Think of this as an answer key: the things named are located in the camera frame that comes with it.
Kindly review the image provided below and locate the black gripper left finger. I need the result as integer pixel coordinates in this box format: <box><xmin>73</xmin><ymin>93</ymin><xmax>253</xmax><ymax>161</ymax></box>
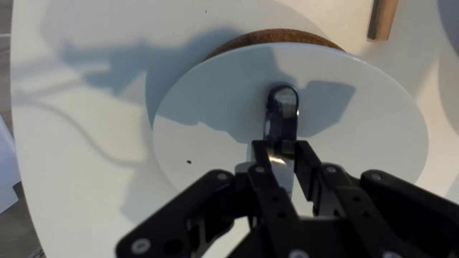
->
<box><xmin>115</xmin><ymin>140</ymin><xmax>313</xmax><ymax>258</ymax></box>

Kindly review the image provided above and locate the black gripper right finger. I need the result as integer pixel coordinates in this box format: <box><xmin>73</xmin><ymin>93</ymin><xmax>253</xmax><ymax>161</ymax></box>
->
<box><xmin>293</xmin><ymin>140</ymin><xmax>459</xmax><ymax>258</ymax></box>

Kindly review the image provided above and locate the white round pot lid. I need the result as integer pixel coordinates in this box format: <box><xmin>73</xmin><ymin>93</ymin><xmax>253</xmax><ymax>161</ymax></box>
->
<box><xmin>151</xmin><ymin>42</ymin><xmax>431</xmax><ymax>212</ymax></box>

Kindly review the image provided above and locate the wooden spatula red head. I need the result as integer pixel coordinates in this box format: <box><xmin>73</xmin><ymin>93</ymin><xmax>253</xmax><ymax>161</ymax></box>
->
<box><xmin>366</xmin><ymin>0</ymin><xmax>400</xmax><ymax>43</ymax></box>

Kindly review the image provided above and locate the round cork trivet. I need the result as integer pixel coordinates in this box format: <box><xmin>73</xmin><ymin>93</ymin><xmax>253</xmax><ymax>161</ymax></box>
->
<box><xmin>204</xmin><ymin>27</ymin><xmax>345</xmax><ymax>62</ymax></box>

